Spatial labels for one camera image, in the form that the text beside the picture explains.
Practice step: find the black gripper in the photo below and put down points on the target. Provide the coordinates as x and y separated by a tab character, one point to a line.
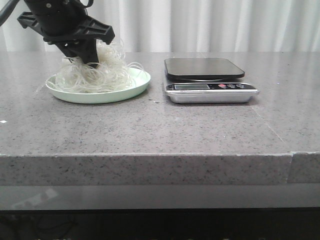
65	22

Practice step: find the white vermicelli noodle bundle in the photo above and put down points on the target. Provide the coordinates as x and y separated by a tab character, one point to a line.
110	74

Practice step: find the white pleated curtain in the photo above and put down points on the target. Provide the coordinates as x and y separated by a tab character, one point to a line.
212	25

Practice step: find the light green round plate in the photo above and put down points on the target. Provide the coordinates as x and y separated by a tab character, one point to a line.
141	80

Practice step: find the black silver kitchen scale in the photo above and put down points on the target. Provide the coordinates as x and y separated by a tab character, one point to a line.
206	81

